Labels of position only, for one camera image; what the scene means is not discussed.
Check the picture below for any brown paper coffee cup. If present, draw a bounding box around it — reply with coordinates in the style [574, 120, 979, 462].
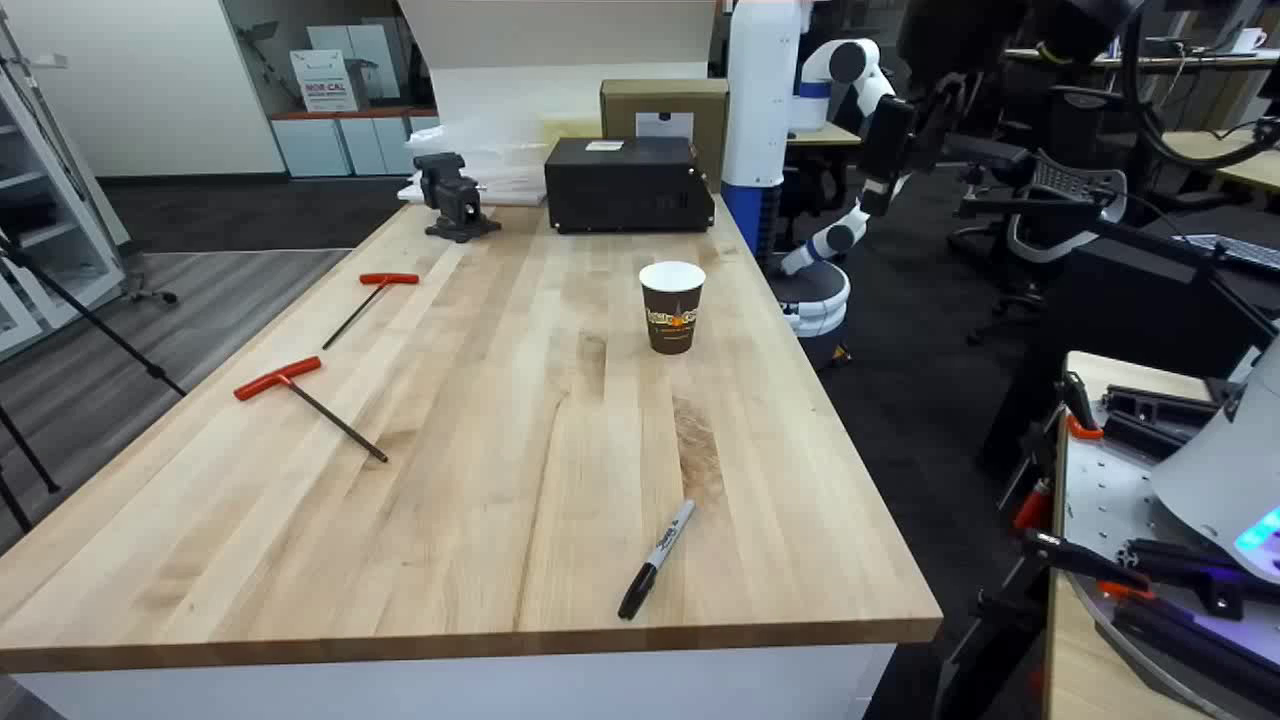
[634, 255, 707, 357]

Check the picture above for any black marker pen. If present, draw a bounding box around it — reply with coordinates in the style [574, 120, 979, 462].
[616, 497, 699, 625]

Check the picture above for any black control box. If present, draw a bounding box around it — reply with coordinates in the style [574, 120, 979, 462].
[541, 134, 715, 238]

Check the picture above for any black bench vise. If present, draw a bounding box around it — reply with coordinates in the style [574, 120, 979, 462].
[407, 150, 504, 247]

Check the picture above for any brown cardboard box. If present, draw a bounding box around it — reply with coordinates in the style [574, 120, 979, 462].
[595, 78, 732, 185]

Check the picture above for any white workbench cabinet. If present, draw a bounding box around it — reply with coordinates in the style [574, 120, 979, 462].
[7, 640, 896, 720]

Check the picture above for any low white cabinet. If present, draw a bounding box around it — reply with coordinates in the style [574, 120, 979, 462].
[273, 111, 445, 182]

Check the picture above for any black orange bar clamp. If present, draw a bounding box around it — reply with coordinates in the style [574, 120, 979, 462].
[1001, 374, 1110, 539]
[932, 529, 1151, 720]

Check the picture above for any white paper poster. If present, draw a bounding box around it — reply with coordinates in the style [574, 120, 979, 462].
[286, 48, 360, 115]

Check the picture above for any black mesh office chair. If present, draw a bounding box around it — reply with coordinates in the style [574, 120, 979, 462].
[950, 78, 1166, 294]

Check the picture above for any grey perforated metal plate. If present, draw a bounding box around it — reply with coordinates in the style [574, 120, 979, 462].
[1055, 431, 1280, 671]

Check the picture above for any black flat clamp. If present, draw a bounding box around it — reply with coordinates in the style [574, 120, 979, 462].
[1097, 382, 1223, 463]

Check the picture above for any wooden side table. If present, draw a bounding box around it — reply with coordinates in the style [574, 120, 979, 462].
[1044, 347, 1280, 720]

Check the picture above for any grey tilted panel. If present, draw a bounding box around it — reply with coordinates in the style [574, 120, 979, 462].
[1151, 336, 1280, 591]

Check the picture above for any white glass shelf unit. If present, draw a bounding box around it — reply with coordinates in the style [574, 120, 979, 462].
[0, 13, 137, 361]

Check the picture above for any wooden office desk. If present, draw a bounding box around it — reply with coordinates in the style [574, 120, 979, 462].
[995, 45, 1280, 138]

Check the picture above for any short red T-handle hex wrench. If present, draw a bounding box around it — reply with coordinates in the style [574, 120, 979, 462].
[314, 268, 425, 351]

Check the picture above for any long red T-handle hex wrench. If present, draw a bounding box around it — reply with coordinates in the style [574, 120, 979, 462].
[230, 351, 391, 470]

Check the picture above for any black camera tripod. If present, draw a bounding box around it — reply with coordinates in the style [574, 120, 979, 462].
[0, 223, 191, 538]

